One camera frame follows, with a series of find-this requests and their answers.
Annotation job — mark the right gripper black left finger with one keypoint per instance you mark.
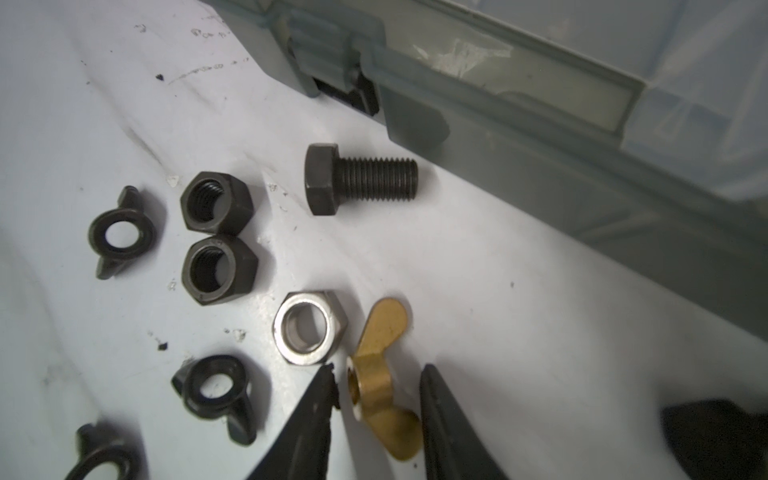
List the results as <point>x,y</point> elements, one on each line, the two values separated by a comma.
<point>302,449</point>

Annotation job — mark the grey plastic organizer box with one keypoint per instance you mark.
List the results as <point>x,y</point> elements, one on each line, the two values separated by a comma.
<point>638,128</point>

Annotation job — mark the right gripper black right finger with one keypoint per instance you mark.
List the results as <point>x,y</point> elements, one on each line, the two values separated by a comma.
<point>452,449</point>

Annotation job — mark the black hex nut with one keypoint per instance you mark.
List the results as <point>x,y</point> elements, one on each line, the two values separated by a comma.
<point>218,269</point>
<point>216,203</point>

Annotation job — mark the brass wing nut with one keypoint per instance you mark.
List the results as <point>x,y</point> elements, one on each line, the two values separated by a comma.
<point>371,387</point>

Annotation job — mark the silver hex nut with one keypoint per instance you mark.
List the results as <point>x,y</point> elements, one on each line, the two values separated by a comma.
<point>308,327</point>

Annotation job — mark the black hex bolt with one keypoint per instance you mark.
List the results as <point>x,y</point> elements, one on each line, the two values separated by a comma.
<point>331,179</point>

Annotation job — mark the black wing nut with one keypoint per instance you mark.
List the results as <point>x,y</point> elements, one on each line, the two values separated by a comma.
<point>716,439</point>
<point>122,235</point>
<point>234,404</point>
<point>99,444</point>

